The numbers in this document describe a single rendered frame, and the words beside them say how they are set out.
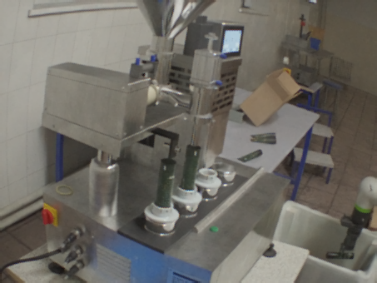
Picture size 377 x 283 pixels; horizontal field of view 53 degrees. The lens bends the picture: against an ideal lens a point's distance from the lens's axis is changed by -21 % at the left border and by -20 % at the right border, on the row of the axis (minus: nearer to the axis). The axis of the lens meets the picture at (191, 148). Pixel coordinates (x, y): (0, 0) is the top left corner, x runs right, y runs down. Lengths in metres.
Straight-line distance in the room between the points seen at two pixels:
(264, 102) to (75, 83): 1.86
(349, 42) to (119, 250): 10.39
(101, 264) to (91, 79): 0.44
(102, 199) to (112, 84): 0.26
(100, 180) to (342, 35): 10.38
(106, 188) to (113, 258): 0.17
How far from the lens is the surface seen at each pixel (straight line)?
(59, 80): 1.02
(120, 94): 0.91
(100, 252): 1.05
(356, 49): 11.11
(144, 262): 0.99
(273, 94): 2.69
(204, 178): 1.13
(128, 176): 1.24
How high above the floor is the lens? 1.55
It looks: 21 degrees down
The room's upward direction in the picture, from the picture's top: 9 degrees clockwise
